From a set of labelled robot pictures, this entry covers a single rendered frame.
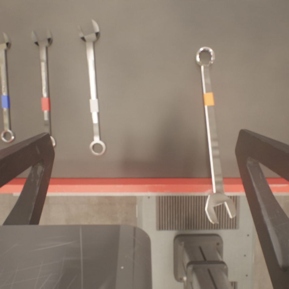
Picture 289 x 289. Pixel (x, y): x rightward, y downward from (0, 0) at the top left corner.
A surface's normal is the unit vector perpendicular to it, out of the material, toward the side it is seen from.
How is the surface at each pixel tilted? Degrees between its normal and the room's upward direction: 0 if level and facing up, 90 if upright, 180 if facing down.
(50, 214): 0
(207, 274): 90
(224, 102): 0
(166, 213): 0
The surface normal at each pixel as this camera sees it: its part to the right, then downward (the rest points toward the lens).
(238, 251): 0.00, 0.11
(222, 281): -0.01, -0.99
